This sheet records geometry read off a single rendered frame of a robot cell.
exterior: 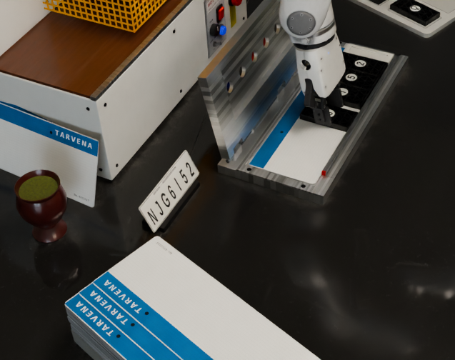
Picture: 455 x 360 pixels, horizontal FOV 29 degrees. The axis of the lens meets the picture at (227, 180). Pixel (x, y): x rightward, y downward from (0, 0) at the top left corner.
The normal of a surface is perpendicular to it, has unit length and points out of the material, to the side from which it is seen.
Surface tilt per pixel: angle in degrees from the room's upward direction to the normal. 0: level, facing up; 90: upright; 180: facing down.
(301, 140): 0
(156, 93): 90
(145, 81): 90
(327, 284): 0
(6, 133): 69
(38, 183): 0
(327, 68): 78
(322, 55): 73
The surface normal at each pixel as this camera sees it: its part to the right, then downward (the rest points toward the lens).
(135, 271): -0.06, -0.73
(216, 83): 0.86, 0.14
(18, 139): -0.51, 0.31
